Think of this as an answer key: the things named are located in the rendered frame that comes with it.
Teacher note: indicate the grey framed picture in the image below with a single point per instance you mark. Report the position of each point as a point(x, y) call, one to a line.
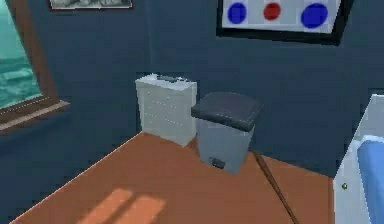
point(90, 3)

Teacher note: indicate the blue mattress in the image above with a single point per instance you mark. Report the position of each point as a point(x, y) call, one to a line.
point(373, 176)

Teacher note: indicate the black framed picture coloured dots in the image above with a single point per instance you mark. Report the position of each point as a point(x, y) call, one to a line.
point(283, 16)

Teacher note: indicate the brown framed window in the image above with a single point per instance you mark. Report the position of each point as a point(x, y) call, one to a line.
point(18, 70)

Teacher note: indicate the white chest of drawers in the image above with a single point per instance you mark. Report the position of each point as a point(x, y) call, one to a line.
point(165, 111)

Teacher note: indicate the dark flat item on chest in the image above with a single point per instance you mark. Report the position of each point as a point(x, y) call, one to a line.
point(168, 78)

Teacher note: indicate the light gray trash can dark lid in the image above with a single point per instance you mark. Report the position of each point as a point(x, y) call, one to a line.
point(224, 140)

